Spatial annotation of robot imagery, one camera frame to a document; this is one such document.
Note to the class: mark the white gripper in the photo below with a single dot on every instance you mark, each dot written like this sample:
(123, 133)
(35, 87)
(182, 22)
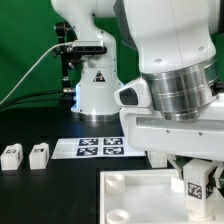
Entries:
(202, 138)

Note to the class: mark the white square tabletop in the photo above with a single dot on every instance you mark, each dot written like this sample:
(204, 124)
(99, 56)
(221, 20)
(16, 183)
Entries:
(147, 197)

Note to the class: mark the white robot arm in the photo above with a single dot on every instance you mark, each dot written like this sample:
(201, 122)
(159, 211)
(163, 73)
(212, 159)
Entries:
(176, 107)

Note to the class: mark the white marker sheet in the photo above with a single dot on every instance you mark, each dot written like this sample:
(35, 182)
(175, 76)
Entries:
(75, 148)

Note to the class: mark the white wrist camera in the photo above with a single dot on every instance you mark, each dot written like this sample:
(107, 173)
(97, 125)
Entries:
(134, 94)

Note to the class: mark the grey camera on stand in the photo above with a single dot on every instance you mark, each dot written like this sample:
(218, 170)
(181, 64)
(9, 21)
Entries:
(87, 47)

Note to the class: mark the black camera stand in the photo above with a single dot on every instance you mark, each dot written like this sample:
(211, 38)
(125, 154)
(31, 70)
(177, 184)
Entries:
(69, 61)

